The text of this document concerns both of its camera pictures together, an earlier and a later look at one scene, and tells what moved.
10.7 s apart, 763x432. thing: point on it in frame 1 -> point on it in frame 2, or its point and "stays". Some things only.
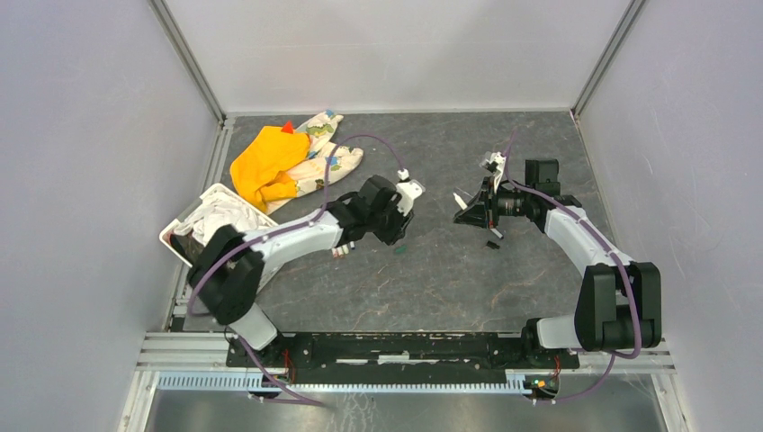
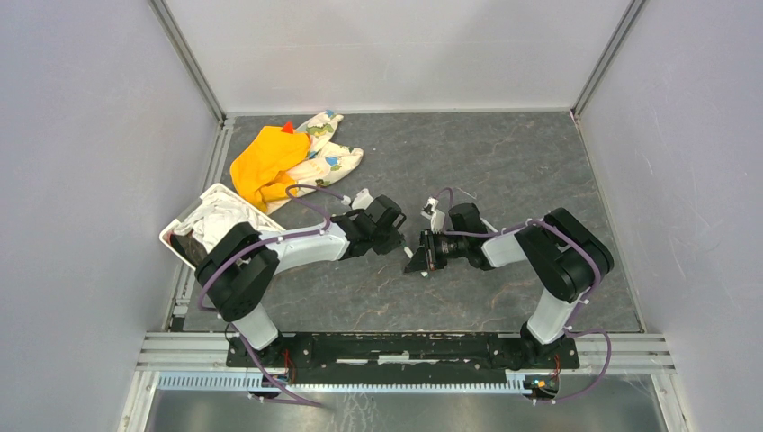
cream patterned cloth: [313, 172] stays
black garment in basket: [185, 246] stays
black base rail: [394, 354] stays
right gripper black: [477, 213] -> [426, 258]
